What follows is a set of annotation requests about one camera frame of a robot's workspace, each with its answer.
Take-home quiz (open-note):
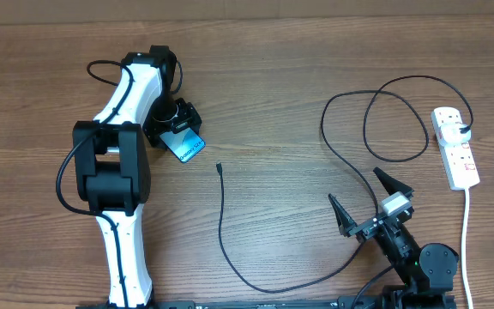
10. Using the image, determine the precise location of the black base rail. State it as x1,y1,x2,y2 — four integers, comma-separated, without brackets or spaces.
75,293,458,309

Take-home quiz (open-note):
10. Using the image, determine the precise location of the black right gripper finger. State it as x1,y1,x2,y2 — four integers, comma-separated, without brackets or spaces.
373,167,413,199
328,193,358,237

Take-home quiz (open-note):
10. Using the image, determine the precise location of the white power strip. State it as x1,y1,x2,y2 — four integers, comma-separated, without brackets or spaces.
431,106,479,191

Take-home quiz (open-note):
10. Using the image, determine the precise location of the Galaxy S24 smartphone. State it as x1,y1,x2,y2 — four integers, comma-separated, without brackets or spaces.
160,128,205,163

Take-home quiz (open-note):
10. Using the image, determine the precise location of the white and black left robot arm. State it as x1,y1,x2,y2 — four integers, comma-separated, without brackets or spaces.
63,45,205,308

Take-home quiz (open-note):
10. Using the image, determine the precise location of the white charger plug adapter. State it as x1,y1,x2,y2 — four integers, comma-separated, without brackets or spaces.
437,123,472,147

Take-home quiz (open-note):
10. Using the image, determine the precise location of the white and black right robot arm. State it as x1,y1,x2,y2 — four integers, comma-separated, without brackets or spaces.
328,167,460,308

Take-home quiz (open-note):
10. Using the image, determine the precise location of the white power strip cord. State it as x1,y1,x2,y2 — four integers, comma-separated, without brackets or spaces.
461,187,474,309

